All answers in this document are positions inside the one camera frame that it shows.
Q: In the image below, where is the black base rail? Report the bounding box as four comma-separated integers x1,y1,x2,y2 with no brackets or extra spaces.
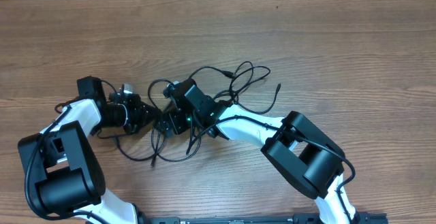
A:
139,212,388,224

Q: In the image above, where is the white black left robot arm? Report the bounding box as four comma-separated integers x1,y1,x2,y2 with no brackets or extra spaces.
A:
18,76,159,223

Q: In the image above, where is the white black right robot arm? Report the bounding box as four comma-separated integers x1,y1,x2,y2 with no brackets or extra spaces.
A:
163,78,358,223

